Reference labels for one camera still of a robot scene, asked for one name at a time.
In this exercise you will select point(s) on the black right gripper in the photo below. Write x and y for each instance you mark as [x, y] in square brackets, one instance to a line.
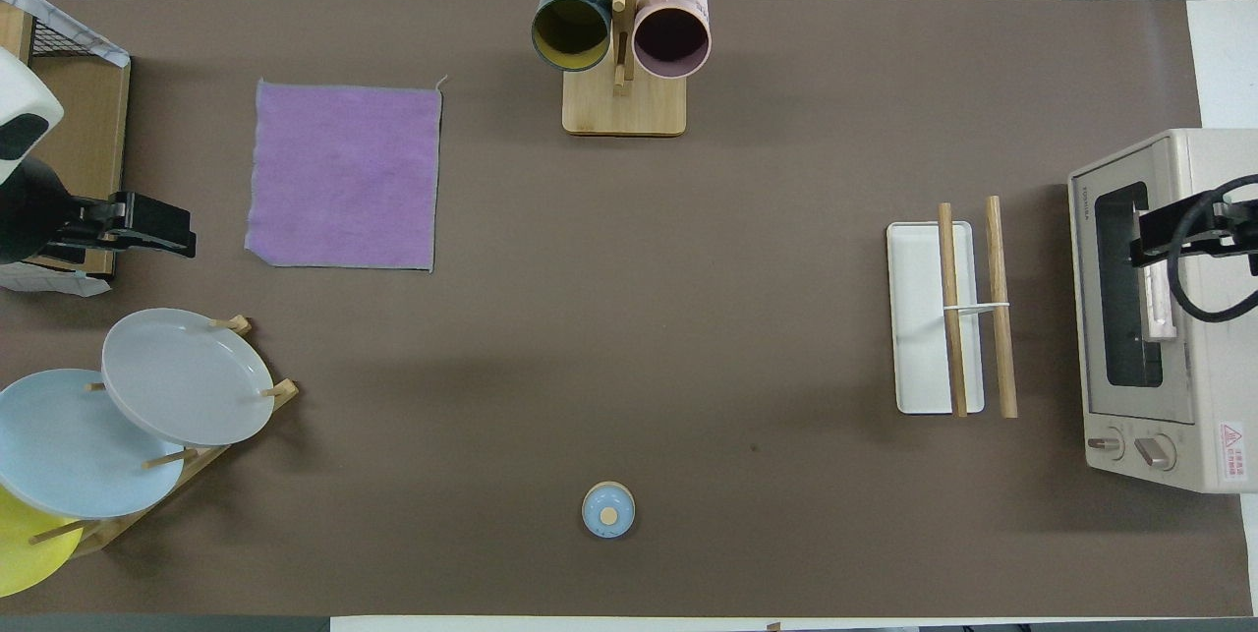
[1240, 234]

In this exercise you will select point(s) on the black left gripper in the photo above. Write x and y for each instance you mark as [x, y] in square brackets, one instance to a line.
[84, 224]

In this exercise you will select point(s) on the purple towel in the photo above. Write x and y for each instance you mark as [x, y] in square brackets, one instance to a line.
[344, 175]

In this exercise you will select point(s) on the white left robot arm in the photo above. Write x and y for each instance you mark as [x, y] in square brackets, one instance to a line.
[22, 121]

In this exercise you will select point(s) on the wooden plate rack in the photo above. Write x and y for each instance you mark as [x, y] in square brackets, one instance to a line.
[211, 460]

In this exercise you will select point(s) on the white towel rack wooden bars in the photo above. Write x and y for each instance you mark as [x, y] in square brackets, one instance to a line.
[924, 317]

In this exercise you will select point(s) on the wooden shelf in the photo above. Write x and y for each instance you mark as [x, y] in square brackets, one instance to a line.
[93, 131]

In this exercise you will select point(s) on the beige toaster oven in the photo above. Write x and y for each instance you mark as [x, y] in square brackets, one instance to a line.
[1204, 367]

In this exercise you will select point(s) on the grey plate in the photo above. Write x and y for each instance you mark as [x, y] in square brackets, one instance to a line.
[187, 376]

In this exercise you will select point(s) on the light blue plate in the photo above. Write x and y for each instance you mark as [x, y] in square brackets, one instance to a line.
[69, 455]

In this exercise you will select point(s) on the yellow plate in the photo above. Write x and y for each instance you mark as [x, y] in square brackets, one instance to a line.
[25, 544]

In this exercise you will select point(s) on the dark teal mug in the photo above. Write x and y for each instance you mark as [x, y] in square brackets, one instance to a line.
[570, 28]

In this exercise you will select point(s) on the wooden mug tree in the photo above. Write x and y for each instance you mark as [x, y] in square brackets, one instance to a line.
[624, 106]

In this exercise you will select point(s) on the brown table mat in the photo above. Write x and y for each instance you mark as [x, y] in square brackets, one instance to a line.
[639, 317]

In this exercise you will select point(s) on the blue service bell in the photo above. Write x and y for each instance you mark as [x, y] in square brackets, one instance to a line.
[608, 511]

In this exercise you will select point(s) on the pink mug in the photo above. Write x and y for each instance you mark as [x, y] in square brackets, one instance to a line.
[671, 37]

